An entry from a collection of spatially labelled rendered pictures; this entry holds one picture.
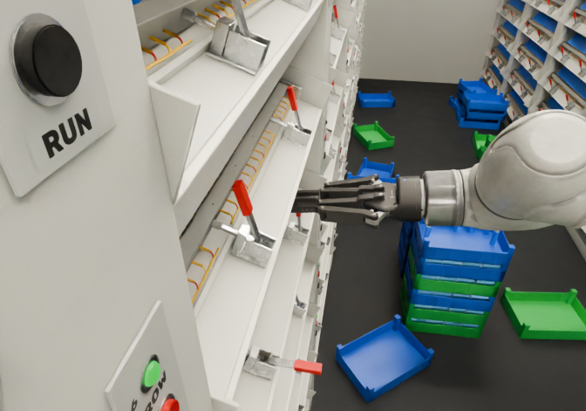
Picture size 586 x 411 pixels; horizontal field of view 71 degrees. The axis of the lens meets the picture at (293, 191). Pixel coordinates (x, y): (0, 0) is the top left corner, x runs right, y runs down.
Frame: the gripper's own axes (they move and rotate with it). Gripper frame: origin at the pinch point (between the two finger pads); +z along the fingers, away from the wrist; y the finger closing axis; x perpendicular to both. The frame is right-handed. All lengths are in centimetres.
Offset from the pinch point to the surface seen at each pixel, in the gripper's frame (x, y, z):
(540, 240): -114, 128, -91
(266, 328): -7.8, -20.8, 2.5
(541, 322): -112, 71, -75
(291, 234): -6.5, -1.0, 2.2
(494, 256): -64, 58, -50
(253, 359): -5.4, -27.5, 2.1
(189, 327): 23, -45, -5
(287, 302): -8.8, -14.9, 0.7
